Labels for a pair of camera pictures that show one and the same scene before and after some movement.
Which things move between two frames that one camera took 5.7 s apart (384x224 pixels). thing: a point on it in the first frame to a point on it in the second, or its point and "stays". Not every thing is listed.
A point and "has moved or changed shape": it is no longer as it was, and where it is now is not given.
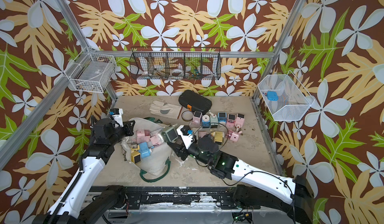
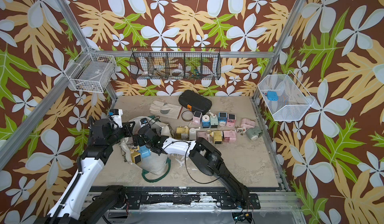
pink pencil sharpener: [201, 133] stays
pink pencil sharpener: [239, 122] to [246, 123]
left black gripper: [129, 127] stays
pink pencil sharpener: [230, 122] stays
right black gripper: [181, 149] to [140, 139]
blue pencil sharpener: [206, 122] stays
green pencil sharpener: [214, 120] stays
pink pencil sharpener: [233, 136] has moved or changed shape
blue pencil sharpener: [222, 118] stays
